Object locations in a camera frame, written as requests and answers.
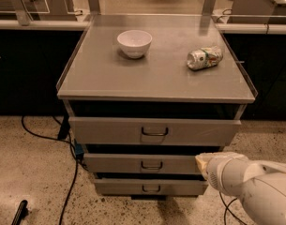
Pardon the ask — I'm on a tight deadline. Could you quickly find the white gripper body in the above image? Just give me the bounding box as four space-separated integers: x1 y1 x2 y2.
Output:
205 155 259 195

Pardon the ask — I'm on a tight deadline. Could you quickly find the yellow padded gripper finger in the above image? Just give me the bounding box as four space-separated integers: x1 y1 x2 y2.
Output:
195 152 244 179

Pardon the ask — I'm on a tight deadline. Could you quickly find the grey top drawer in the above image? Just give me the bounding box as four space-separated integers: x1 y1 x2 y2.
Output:
69 117 241 146

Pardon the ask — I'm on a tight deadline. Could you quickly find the grey drawer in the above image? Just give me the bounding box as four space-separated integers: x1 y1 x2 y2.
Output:
94 178 208 196
84 154 201 175
69 117 241 146

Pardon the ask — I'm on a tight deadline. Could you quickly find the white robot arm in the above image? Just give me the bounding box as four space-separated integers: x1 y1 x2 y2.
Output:
195 152 286 225

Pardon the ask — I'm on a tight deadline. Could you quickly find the grey bottom drawer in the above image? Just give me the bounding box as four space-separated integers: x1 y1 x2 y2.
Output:
94 178 208 196

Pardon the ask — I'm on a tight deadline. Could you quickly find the grey drawer cabinet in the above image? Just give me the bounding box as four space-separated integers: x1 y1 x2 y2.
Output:
57 15 256 183

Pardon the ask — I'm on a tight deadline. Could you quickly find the grey middle drawer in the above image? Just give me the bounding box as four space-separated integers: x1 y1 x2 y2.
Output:
84 154 201 175

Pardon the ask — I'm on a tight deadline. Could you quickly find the crushed aluminium drink can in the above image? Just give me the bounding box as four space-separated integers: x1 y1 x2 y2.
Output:
187 46 223 71

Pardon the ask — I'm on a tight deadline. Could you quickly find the blue box behind cabinet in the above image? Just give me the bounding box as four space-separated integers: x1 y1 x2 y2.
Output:
74 141 84 158

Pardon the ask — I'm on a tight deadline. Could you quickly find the white ceramic bowl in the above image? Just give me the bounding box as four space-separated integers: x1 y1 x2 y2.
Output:
117 30 153 59

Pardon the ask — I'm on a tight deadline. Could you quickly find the black bar on floor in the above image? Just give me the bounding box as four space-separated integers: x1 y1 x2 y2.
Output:
11 200 28 225

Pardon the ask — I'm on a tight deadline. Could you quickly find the long white counter ledge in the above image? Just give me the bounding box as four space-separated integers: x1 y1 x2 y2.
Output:
0 20 286 35

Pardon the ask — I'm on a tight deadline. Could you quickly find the black floor cable right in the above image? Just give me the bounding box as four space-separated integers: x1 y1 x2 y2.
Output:
218 190 248 225

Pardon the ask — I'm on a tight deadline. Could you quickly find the black floor cable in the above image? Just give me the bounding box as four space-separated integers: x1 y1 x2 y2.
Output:
21 115 87 225
218 190 248 225

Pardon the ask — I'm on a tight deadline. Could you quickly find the right grey post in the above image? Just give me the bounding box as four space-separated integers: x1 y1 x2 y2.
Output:
202 0 217 16

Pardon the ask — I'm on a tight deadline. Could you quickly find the black floor cable left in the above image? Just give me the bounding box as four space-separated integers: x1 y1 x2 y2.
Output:
21 115 87 225

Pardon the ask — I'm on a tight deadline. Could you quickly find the left grey post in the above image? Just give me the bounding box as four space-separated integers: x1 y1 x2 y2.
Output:
10 0 30 26

